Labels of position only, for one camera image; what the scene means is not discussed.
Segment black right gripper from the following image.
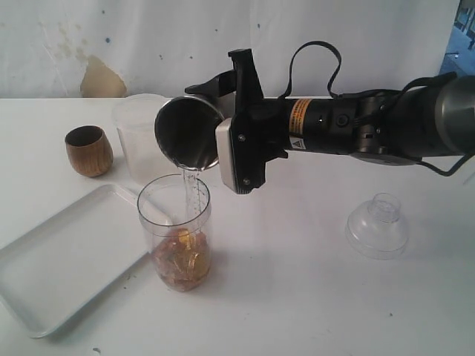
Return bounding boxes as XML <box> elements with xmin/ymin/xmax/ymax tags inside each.
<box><xmin>184</xmin><ymin>48</ymin><xmax>401</xmax><ymax>195</ymax></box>

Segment stainless steel cup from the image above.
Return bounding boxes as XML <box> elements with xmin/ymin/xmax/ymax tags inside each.
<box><xmin>154</xmin><ymin>95</ymin><xmax>224</xmax><ymax>171</ymax></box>

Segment brown wooden cup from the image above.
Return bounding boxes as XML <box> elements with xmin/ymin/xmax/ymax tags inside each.
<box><xmin>65</xmin><ymin>125</ymin><xmax>114</xmax><ymax>177</ymax></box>

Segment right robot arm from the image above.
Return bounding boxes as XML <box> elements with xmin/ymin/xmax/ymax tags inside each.
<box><xmin>186</xmin><ymin>49</ymin><xmax>474</xmax><ymax>194</ymax></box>

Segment clear plastic shaker body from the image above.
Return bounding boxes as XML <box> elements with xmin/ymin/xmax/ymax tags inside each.
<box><xmin>137</xmin><ymin>174</ymin><xmax>212</xmax><ymax>292</ymax></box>

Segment clear plastic shaker lid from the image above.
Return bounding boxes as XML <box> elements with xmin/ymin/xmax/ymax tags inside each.
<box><xmin>345</xmin><ymin>193</ymin><xmax>409</xmax><ymax>260</ymax></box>

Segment translucent plastic container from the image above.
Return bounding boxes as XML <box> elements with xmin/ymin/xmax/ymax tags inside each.
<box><xmin>111</xmin><ymin>93</ymin><xmax>180</xmax><ymax>185</ymax></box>

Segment gold foil coin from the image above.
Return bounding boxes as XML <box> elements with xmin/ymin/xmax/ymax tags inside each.
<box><xmin>151</xmin><ymin>228</ymin><xmax>211</xmax><ymax>292</ymax></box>

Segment white rectangular tray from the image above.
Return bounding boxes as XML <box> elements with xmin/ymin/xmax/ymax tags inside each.
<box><xmin>1</xmin><ymin>184</ymin><xmax>150</xmax><ymax>339</ymax></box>

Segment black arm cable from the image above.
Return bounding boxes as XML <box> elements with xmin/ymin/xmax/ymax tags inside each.
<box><xmin>278</xmin><ymin>40</ymin><xmax>475</xmax><ymax>177</ymax></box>

